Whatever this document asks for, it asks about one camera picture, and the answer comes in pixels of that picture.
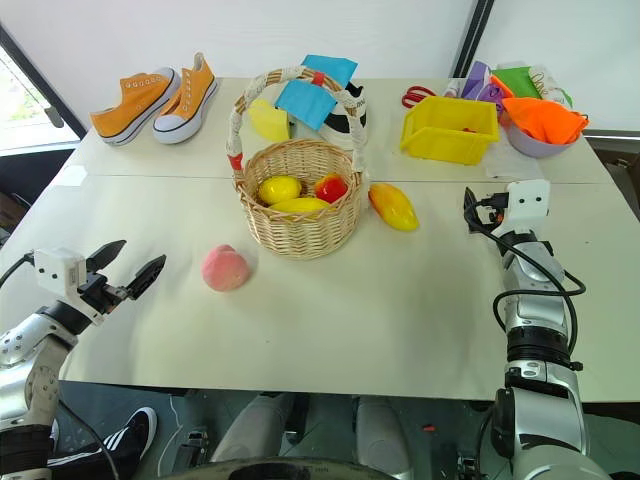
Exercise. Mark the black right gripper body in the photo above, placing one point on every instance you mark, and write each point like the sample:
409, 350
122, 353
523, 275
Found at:
492, 212

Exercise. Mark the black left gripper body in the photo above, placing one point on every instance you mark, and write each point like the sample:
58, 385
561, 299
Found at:
100, 292

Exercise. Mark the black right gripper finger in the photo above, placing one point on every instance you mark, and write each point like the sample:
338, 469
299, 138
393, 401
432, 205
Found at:
469, 202

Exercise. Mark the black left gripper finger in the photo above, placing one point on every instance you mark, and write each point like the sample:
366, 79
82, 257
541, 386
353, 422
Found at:
107, 254
146, 276

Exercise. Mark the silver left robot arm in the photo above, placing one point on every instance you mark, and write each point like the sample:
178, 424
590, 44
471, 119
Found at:
20, 345

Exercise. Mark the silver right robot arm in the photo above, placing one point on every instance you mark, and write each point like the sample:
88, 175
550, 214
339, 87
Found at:
535, 310

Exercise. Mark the yellow banana in basket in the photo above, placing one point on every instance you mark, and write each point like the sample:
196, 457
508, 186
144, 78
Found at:
300, 205

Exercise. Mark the white tissue sheet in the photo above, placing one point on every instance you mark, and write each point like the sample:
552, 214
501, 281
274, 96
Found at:
510, 165

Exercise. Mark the yellow plastic bin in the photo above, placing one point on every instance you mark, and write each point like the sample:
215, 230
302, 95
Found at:
445, 145

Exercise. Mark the orange-tinged yellow mango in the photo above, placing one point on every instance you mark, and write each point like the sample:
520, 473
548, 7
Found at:
395, 207

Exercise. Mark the pink peach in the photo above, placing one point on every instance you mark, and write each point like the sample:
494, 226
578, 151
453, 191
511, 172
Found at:
225, 270

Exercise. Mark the light purple bowl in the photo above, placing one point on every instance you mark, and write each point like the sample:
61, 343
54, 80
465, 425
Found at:
540, 147

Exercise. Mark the orange cloth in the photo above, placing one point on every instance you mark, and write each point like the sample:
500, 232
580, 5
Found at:
545, 120

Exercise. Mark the small white bottle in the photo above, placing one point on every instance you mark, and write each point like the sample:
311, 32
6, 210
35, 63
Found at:
452, 89

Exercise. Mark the purple package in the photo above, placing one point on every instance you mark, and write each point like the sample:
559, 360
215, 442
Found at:
475, 80

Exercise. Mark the red scissors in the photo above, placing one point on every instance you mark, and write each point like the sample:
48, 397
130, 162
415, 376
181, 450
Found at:
417, 91

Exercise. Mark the green cloth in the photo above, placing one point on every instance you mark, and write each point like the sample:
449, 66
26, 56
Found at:
517, 82

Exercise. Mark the red and yellow apple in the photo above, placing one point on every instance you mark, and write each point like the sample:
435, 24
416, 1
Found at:
331, 190

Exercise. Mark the white patterned package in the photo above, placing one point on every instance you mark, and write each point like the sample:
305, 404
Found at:
550, 85

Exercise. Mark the orange canvas sneaker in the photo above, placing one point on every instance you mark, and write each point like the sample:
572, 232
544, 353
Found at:
125, 112
187, 100

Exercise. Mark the black shoe with white stripes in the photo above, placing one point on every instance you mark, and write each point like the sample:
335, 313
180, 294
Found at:
130, 440

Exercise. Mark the black and white sneaker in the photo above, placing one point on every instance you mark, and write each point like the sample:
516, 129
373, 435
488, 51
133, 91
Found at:
335, 123

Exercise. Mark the yellow lemon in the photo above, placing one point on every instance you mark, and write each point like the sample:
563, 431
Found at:
279, 190

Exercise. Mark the dark slanted pole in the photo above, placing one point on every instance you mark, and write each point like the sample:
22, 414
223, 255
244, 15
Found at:
475, 30

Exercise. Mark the large blue cloth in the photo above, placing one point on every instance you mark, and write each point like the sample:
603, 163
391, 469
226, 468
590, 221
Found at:
305, 105

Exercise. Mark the small blue cloth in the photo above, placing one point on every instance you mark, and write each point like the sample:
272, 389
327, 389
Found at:
330, 67

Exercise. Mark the yellow sponge block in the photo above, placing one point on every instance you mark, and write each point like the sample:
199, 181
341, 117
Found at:
267, 120

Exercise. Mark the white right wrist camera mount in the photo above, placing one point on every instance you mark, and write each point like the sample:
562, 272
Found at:
527, 200

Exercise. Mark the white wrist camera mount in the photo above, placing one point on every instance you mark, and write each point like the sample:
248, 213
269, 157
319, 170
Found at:
55, 270
527, 200

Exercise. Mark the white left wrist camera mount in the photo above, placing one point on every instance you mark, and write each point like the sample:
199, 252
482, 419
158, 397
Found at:
55, 270

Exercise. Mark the dark window frame bar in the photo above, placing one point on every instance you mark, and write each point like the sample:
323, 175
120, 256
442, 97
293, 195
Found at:
50, 97

